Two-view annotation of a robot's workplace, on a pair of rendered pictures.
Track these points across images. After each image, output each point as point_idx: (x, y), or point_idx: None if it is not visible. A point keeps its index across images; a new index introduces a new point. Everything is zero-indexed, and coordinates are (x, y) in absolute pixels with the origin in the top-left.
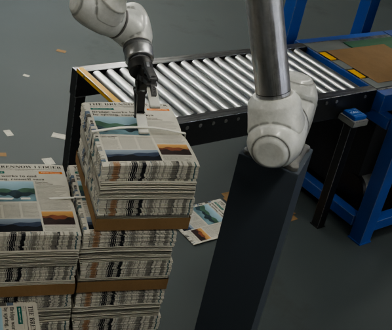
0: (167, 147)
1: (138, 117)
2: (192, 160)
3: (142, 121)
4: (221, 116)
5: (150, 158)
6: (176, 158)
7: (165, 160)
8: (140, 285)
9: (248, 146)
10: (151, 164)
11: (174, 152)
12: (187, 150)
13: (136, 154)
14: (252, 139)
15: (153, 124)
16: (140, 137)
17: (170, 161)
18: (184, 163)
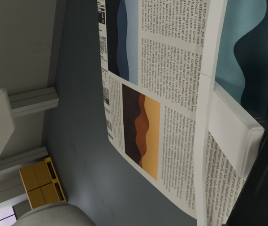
0: (146, 121)
1: (235, 123)
2: (114, 137)
3: (222, 127)
4: None
5: (110, 43)
6: (114, 106)
7: (108, 77)
8: None
9: (58, 216)
10: (99, 36)
11: (128, 120)
12: (137, 161)
13: (120, 10)
14: (32, 218)
15: None
16: (197, 74)
17: (108, 88)
18: (107, 114)
